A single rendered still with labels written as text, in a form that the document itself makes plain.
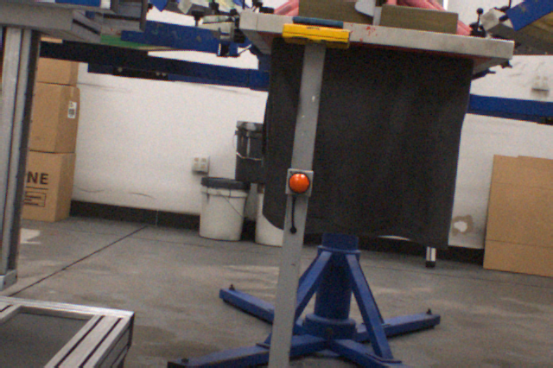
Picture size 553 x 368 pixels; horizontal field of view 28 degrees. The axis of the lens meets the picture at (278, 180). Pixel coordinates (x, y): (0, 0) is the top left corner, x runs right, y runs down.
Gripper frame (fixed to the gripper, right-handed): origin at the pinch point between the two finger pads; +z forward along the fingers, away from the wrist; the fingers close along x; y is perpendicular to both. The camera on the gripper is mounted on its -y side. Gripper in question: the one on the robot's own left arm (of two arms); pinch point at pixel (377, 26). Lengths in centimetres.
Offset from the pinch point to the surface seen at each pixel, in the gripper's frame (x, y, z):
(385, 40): 13.5, -1.8, 4.2
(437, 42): 13.5, -12.7, 3.6
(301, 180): 37, 12, 35
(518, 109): -100, -49, 11
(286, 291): 33, 13, 57
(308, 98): 32.7, 12.7, 18.7
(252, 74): -108, 35, 9
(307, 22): 35.6, 14.4, 4.2
